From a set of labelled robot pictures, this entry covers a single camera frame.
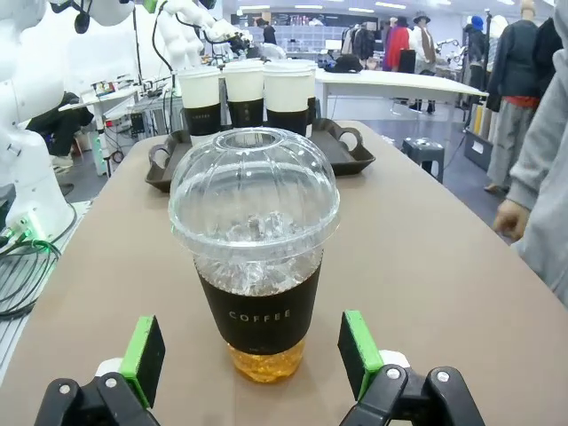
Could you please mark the long white table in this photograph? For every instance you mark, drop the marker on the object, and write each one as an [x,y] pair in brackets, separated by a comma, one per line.
[399,84]

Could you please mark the person's left forearm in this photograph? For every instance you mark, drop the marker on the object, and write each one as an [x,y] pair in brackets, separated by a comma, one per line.
[541,155]

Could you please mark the mannequin with blue hat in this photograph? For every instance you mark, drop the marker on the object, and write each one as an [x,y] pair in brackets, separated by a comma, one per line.
[477,40]

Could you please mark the mannequin in red coat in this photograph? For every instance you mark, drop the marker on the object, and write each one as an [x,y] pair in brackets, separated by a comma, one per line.
[395,44]

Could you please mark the iced coffee cup dome lid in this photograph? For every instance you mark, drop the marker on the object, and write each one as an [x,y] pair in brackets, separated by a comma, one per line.
[257,310]

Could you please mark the white equipment desk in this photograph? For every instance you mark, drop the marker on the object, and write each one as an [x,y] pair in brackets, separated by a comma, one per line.
[102,95]

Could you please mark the gray metal stool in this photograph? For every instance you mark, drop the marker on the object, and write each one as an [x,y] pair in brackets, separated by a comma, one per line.
[423,153]

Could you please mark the gray storage crate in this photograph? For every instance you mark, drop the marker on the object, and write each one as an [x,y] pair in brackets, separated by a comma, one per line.
[479,142]

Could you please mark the white paper coffee cup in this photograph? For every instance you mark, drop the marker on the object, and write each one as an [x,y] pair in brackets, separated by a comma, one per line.
[286,89]
[199,93]
[243,84]

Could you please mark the mannequin in dark jacket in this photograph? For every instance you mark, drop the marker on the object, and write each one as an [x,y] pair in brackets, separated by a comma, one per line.
[515,57]

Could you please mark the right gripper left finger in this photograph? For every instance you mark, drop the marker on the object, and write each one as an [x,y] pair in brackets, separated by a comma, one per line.
[142,355]

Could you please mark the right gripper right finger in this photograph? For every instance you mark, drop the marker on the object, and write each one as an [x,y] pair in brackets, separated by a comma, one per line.
[359,350]

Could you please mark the dark brown serving tray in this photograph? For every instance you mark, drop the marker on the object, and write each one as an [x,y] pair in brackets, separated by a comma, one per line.
[350,162]

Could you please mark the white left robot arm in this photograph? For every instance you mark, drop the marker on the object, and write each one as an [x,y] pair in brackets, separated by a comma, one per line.
[26,66]

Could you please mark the black bag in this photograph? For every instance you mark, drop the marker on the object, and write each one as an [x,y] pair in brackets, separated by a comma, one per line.
[344,64]

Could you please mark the person's left hand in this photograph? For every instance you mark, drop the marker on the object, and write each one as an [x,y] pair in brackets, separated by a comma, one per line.
[510,219]

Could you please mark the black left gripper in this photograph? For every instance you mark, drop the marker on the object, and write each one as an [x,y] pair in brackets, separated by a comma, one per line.
[237,41]

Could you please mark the person in gray hoodie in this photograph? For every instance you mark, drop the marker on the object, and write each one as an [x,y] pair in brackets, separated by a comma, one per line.
[550,248]

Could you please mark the mannequin with brown scarf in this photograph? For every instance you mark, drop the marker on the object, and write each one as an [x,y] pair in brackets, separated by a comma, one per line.
[423,42]

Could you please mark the mannequin in black sweater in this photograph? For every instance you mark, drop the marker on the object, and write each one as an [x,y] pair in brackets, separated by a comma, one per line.
[548,44]

